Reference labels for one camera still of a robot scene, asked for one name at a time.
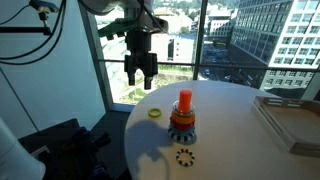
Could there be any yellow-green ring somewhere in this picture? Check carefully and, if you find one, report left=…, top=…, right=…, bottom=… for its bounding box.
left=147, top=107, right=163, bottom=119

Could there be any external camera on boom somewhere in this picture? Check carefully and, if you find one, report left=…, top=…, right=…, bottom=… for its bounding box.
left=28, top=0, right=61, bottom=22

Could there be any orange toothed ring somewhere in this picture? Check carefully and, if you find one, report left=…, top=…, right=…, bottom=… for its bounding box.
left=170, top=111, right=196, bottom=125

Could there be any small black white striped ring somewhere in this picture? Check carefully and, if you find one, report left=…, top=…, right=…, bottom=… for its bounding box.
left=175, top=148, right=196, bottom=168

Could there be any shallow rectangular tray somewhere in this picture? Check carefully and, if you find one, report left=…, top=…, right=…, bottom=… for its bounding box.
left=251, top=95, right=320, bottom=158

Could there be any orange stacking peg stand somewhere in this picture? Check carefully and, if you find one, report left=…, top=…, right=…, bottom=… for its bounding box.
left=177, top=88, right=194, bottom=114

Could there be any clear plastic ring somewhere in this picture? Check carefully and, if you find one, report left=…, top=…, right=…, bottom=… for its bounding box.
left=171, top=100, right=196, bottom=116

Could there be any black boom rod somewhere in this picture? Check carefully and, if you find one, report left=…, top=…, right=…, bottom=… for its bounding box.
left=0, top=25, right=54, bottom=36

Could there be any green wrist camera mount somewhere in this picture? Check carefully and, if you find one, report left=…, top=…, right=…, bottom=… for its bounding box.
left=97, top=18, right=148, bottom=42

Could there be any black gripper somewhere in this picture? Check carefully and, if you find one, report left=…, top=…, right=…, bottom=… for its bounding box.
left=124, top=29, right=159, bottom=91

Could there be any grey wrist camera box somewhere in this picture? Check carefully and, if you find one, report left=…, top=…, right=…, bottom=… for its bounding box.
left=145, top=16, right=170, bottom=34

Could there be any white rounded housing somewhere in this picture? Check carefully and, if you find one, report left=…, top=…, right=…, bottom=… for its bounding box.
left=0, top=116, right=47, bottom=180

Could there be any large black white striped ring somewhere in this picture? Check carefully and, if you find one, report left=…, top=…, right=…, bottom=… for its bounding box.
left=167, top=128, right=198, bottom=146

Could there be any red toothed ring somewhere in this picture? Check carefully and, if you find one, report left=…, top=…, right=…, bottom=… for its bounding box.
left=169, top=119, right=196, bottom=132

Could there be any dark window railing bar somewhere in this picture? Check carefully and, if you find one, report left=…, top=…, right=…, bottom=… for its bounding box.
left=99, top=58, right=320, bottom=73

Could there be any thin black camera cable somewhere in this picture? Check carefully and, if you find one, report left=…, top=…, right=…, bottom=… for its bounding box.
left=0, top=0, right=68, bottom=66

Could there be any black and blue clamp pile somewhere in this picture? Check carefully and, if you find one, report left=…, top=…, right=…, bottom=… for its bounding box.
left=18, top=118, right=113, bottom=180

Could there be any teal toothed ring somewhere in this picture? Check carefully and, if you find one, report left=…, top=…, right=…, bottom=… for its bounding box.
left=168, top=125, right=197, bottom=135

